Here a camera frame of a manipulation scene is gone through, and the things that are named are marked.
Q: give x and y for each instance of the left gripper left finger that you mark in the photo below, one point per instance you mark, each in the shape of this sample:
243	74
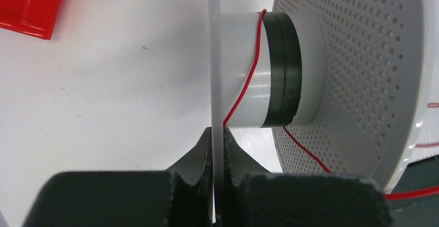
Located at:
178	196

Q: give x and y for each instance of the red plastic bin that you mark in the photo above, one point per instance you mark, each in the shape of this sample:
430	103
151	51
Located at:
36	18

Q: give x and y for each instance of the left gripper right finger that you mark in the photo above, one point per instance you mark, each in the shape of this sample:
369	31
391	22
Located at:
253	196

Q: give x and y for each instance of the white perforated spool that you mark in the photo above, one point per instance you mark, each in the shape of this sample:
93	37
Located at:
329	86

